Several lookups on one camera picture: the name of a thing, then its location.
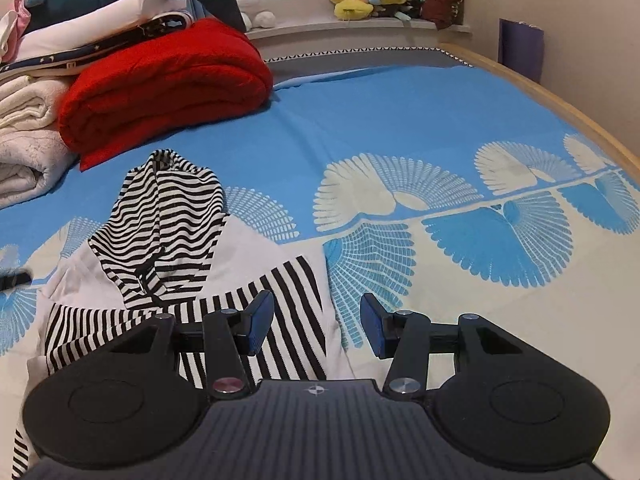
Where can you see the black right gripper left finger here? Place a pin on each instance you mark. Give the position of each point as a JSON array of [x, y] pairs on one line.
[[145, 391]]

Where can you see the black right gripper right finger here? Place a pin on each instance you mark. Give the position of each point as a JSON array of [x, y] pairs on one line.
[[489, 394]]

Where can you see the black white striped hooded top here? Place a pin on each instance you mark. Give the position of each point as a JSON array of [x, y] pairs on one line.
[[176, 242]]

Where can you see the blue white patterned bedsheet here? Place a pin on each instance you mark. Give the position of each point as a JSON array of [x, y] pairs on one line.
[[439, 189]]

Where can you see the white folded quilt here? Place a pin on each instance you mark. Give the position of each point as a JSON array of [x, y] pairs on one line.
[[33, 154]]

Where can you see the red folded blanket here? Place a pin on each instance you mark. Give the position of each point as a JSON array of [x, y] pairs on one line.
[[205, 73]]

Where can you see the cream folded blanket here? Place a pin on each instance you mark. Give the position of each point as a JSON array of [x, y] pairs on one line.
[[108, 21]]

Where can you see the white pink folded garment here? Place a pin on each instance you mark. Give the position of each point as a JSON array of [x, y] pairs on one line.
[[13, 25]]

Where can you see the white plush toy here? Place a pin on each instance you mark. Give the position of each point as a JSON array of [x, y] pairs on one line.
[[257, 14]]

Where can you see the wooden bed frame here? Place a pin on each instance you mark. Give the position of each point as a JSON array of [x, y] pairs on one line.
[[584, 124]]

